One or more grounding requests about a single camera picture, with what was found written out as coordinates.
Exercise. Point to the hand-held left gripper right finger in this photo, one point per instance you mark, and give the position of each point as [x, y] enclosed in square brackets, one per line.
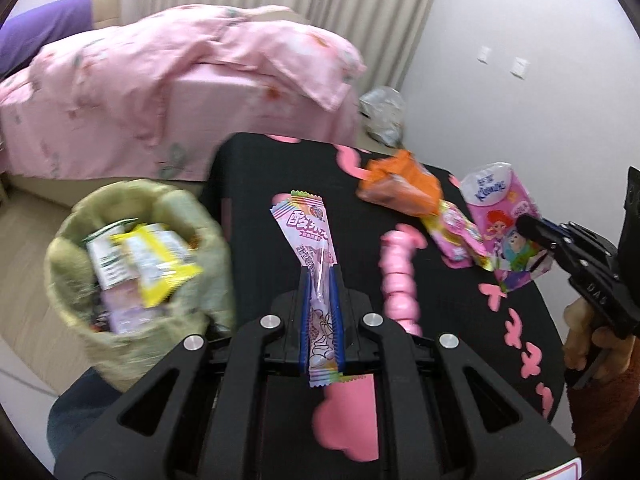
[339, 320]

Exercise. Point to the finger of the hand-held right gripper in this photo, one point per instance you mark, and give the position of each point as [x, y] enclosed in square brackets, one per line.
[557, 260]
[550, 232]

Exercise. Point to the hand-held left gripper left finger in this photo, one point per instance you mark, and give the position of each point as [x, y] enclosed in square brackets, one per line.
[303, 320]

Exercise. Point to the pink cartoon packet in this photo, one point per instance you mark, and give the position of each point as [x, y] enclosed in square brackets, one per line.
[495, 210]

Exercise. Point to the long pink snack wrapper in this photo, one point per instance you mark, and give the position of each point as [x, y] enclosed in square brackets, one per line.
[310, 230]

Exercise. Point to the bin with yellow-green bag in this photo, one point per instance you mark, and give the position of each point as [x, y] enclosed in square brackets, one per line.
[150, 355]

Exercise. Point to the person's right forearm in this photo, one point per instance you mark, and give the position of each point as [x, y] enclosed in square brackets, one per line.
[610, 410]

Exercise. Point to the person's right hand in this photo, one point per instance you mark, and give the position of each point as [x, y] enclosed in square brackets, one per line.
[575, 330]

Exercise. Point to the pink caterpillar toy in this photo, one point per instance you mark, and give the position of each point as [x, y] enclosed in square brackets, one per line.
[400, 280]

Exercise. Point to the pink and yellow snack packet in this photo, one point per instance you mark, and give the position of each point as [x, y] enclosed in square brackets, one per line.
[457, 232]

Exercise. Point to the orange snack packet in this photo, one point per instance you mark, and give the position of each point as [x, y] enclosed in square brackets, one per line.
[400, 185]

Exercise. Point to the black tablecloth with pink dots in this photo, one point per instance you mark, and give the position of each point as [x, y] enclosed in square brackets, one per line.
[260, 175]

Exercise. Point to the purple snack packet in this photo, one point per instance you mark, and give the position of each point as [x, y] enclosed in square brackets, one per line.
[130, 312]

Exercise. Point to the white plastic bag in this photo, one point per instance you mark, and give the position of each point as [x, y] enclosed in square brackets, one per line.
[382, 115]

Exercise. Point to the bed with pink sheet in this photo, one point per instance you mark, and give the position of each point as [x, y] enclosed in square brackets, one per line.
[225, 120]

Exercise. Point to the person's leg in jeans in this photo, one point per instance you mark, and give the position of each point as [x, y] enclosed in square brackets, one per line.
[85, 410]

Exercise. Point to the pink floral duvet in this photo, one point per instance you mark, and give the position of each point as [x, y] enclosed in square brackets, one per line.
[175, 55]

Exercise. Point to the beige headboard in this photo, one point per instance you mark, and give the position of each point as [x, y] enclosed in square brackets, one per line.
[105, 10]

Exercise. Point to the purple pillow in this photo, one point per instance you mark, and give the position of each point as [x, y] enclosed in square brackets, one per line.
[40, 35]

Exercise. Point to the white wall switch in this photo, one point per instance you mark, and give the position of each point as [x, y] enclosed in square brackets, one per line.
[484, 54]
[520, 67]

